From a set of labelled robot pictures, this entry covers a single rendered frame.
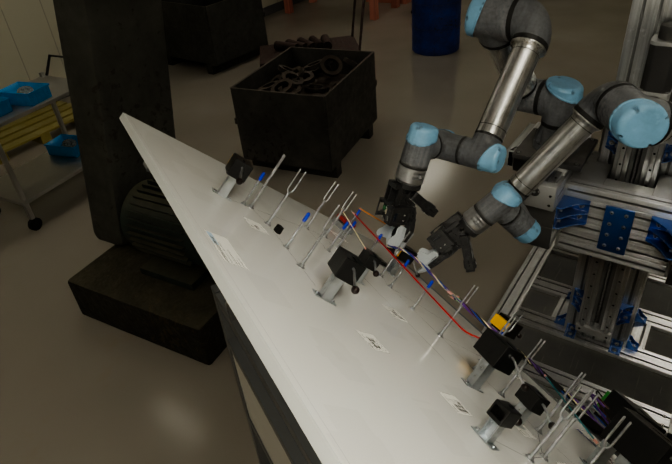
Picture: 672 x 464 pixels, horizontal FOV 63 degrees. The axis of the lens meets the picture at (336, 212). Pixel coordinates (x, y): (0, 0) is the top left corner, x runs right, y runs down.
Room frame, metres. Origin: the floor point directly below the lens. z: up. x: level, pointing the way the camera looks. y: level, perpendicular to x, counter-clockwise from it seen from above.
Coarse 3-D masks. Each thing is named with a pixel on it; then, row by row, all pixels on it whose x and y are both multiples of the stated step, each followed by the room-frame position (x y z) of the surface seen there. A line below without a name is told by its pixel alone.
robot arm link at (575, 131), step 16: (592, 96) 1.34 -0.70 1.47; (576, 112) 1.35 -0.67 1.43; (592, 112) 1.32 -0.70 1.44; (560, 128) 1.37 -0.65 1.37; (576, 128) 1.33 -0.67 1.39; (592, 128) 1.32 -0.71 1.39; (544, 144) 1.37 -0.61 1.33; (560, 144) 1.33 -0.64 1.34; (576, 144) 1.33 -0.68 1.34; (528, 160) 1.38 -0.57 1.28; (544, 160) 1.34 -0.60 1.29; (560, 160) 1.33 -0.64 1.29; (512, 176) 1.38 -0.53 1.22; (528, 176) 1.34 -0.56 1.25; (544, 176) 1.33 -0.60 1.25; (528, 192) 1.33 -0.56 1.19
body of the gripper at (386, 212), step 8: (392, 184) 1.21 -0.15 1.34; (400, 184) 1.21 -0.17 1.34; (392, 192) 1.21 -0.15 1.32; (400, 192) 1.20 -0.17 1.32; (408, 192) 1.22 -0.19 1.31; (384, 200) 1.22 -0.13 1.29; (392, 200) 1.21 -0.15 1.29; (400, 200) 1.21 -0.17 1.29; (408, 200) 1.21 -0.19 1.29; (384, 208) 1.21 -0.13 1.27; (392, 208) 1.18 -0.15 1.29; (400, 208) 1.18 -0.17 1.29; (408, 208) 1.19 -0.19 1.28; (384, 216) 1.20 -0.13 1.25; (392, 216) 1.17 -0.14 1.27; (400, 216) 1.19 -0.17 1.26; (408, 216) 1.19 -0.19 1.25; (392, 224) 1.17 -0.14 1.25; (400, 224) 1.18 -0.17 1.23
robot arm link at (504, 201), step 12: (492, 192) 1.25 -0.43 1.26; (504, 192) 1.23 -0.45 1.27; (516, 192) 1.25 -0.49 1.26; (480, 204) 1.24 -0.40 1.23; (492, 204) 1.22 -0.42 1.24; (504, 204) 1.21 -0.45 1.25; (516, 204) 1.21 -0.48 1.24; (480, 216) 1.22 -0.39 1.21; (492, 216) 1.21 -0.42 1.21; (504, 216) 1.21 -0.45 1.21
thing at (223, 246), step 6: (210, 234) 0.73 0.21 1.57; (216, 234) 0.75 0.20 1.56; (216, 240) 0.72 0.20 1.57; (222, 240) 0.74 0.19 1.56; (228, 240) 0.75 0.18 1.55; (216, 246) 0.70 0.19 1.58; (222, 246) 0.71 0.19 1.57; (228, 246) 0.72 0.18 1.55; (222, 252) 0.68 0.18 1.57; (228, 252) 0.70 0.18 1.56; (234, 252) 0.71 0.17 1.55; (222, 258) 0.66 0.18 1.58; (228, 258) 0.67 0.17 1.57; (234, 258) 0.68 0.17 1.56; (240, 258) 0.70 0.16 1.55; (234, 264) 0.66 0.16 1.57; (240, 264) 0.67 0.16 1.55
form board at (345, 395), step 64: (128, 128) 1.16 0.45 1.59; (192, 192) 0.91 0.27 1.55; (256, 192) 1.23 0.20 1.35; (256, 256) 0.75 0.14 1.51; (320, 256) 0.97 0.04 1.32; (384, 256) 1.38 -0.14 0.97; (256, 320) 0.51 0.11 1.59; (320, 320) 0.62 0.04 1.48; (384, 320) 0.77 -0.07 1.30; (448, 320) 1.05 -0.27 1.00; (320, 384) 0.43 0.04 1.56; (384, 384) 0.51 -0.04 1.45; (448, 384) 0.62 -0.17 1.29; (512, 384) 0.81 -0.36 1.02; (320, 448) 0.33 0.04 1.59; (384, 448) 0.36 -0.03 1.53; (448, 448) 0.41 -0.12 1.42; (512, 448) 0.50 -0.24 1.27; (576, 448) 0.63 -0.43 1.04
